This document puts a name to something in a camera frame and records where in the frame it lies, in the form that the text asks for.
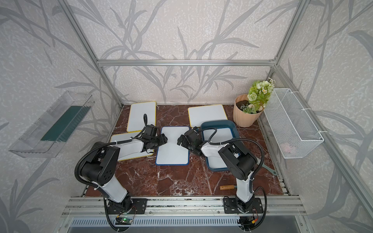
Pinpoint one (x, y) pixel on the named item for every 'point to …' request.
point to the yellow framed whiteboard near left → (118, 137)
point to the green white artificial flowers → (259, 94)
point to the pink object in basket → (286, 146)
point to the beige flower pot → (242, 119)
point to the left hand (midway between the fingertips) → (165, 140)
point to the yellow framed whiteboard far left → (137, 111)
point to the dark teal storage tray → (218, 124)
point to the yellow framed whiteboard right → (198, 115)
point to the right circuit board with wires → (246, 223)
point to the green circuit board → (123, 221)
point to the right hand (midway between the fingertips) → (180, 141)
